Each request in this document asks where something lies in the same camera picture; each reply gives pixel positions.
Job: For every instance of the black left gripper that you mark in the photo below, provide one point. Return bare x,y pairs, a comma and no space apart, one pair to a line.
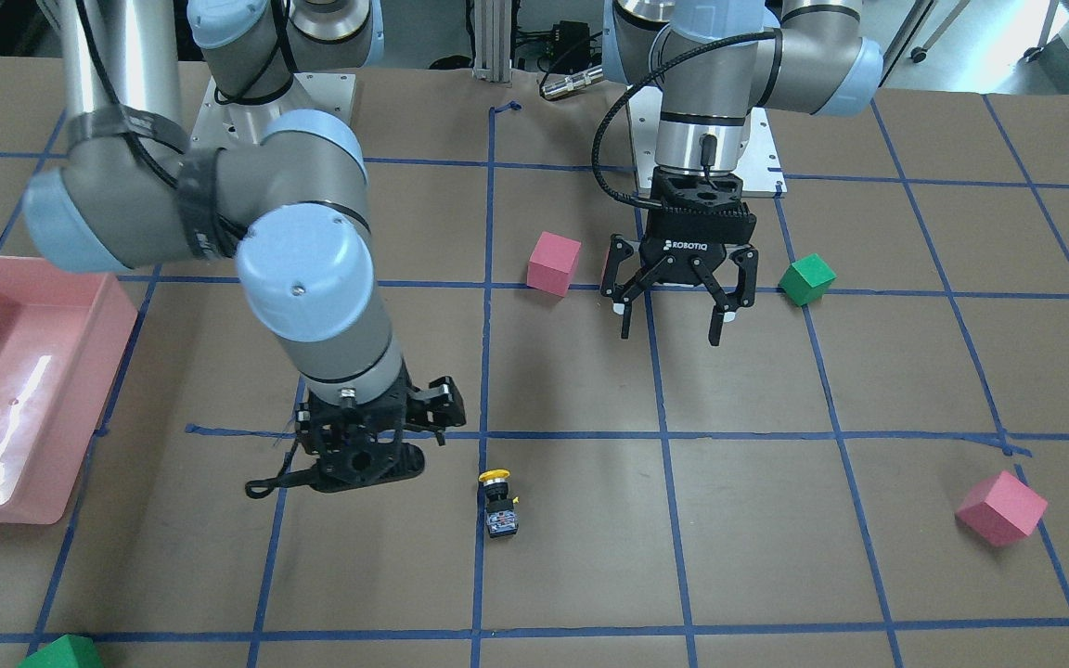
683,257

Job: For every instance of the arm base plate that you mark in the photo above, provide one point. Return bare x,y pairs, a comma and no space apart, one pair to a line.
758,167
233,126

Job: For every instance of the far green cube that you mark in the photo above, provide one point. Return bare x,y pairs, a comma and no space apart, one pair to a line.
806,280

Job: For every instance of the pink cube front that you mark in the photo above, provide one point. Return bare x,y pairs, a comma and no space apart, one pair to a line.
1002,509

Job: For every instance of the pink plastic tray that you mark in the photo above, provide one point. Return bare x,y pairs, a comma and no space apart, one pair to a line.
62,337

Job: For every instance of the yellow push button switch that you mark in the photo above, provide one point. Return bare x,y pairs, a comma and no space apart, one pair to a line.
501,515

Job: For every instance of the green cube near tray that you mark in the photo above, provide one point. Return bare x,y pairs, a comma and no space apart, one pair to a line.
68,651

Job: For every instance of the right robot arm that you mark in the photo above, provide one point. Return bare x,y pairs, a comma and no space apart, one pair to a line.
288,203

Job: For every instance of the pink foam cube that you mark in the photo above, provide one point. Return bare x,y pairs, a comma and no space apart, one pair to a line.
552,264

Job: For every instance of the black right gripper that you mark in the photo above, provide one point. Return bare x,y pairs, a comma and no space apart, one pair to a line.
439,404

